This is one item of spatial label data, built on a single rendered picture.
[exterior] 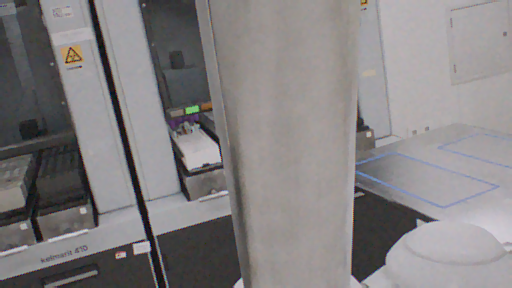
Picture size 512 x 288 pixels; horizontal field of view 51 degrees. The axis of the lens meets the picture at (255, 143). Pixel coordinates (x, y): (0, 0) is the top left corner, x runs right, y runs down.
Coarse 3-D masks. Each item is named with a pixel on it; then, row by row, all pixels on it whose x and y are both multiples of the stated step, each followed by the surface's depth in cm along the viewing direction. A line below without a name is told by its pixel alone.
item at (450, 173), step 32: (448, 128) 149; (480, 128) 144; (384, 160) 133; (416, 160) 129; (448, 160) 125; (480, 160) 122; (384, 192) 114; (416, 192) 111; (448, 192) 109; (480, 192) 106; (480, 224) 94
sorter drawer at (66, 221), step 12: (60, 204) 145; (72, 204) 144; (84, 204) 145; (48, 216) 142; (60, 216) 143; (72, 216) 144; (84, 216) 145; (48, 228) 143; (60, 228) 144; (72, 228) 145; (84, 228) 146; (60, 240) 140
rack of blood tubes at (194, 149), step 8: (184, 136) 175; (192, 136) 173; (200, 136) 171; (208, 136) 169; (176, 144) 169; (184, 144) 165; (192, 144) 163; (200, 144) 161; (208, 144) 160; (216, 144) 158; (176, 152) 174; (184, 152) 156; (192, 152) 154; (200, 152) 155; (208, 152) 156; (216, 152) 156; (184, 160) 161; (192, 160) 155; (200, 160) 156; (208, 160) 156; (216, 160) 157; (192, 168) 155
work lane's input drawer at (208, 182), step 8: (176, 160) 172; (176, 168) 169; (184, 168) 159; (200, 168) 154; (208, 168) 154; (216, 168) 154; (184, 176) 154; (192, 176) 152; (200, 176) 153; (208, 176) 153; (216, 176) 154; (224, 176) 155; (184, 184) 159; (192, 184) 152; (200, 184) 153; (208, 184) 154; (216, 184) 155; (224, 184) 155; (192, 192) 153; (200, 192) 154; (208, 192) 154; (216, 192) 152; (224, 192) 151; (192, 200) 153; (200, 200) 150; (208, 200) 151
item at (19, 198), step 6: (18, 186) 146; (0, 192) 145; (6, 192) 145; (12, 192) 146; (18, 192) 146; (0, 198) 145; (6, 198) 146; (12, 198) 146; (18, 198) 147; (24, 198) 147; (0, 204) 145; (6, 204) 146; (12, 204) 146; (18, 204) 147; (24, 204) 147; (0, 210) 146; (6, 210) 146
